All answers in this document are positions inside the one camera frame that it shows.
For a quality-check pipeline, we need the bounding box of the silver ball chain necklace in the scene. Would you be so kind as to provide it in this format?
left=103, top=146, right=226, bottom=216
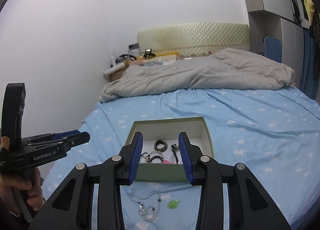
left=129, top=192, right=162, bottom=223

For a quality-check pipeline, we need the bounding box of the green crochet hair clip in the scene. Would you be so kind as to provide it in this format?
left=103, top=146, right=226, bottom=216
left=167, top=200, right=179, bottom=209

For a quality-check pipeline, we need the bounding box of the silver bangle bracelet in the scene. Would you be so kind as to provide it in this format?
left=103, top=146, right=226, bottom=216
left=139, top=151, right=163, bottom=163

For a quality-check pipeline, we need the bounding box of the black patterned bangle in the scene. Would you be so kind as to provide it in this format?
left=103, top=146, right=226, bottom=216
left=154, top=140, right=168, bottom=153

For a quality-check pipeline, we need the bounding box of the pink hair clip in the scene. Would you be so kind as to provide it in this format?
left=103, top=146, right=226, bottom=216
left=163, top=160, right=176, bottom=164

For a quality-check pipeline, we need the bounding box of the black cord pendant necklace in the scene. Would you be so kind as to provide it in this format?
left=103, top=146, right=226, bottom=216
left=171, top=143, right=181, bottom=165

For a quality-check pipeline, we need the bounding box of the person's left hand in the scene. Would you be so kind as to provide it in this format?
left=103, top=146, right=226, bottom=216
left=0, top=136, right=46, bottom=217

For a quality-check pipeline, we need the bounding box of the white paper roll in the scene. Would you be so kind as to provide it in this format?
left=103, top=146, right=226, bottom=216
left=104, top=61, right=130, bottom=76

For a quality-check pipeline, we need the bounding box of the light blue bed sheet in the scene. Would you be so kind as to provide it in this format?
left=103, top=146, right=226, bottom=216
left=42, top=88, right=319, bottom=229

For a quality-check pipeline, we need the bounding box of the cardboard box bedside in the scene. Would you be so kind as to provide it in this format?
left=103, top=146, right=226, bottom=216
left=108, top=70, right=125, bottom=82

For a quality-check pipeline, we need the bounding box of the white plastic bottle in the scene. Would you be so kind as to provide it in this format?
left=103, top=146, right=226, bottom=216
left=111, top=56, right=117, bottom=67

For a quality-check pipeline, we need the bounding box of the green cardboard box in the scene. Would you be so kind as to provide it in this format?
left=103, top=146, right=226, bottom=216
left=125, top=117, right=214, bottom=182

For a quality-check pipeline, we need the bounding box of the blue curtain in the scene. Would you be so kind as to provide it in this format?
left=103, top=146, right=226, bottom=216
left=299, top=28, right=319, bottom=100

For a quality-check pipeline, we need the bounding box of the grey duvet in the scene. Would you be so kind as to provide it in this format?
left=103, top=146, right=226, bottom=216
left=100, top=48, right=295, bottom=102

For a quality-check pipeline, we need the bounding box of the cream quilted headboard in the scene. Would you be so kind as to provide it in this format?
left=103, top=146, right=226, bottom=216
left=137, top=23, right=250, bottom=57

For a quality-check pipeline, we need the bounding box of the blue chair back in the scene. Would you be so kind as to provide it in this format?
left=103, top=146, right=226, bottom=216
left=264, top=36, right=282, bottom=63

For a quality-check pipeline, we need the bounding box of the grey wardrobe cabinet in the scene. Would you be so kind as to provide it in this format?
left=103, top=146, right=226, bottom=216
left=245, top=0, right=304, bottom=88

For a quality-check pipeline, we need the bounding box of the yellow fleece jacket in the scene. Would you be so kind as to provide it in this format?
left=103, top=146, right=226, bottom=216
left=304, top=0, right=315, bottom=25

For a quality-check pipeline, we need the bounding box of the small black camera device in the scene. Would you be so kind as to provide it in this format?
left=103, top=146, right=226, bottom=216
left=143, top=49, right=156, bottom=60

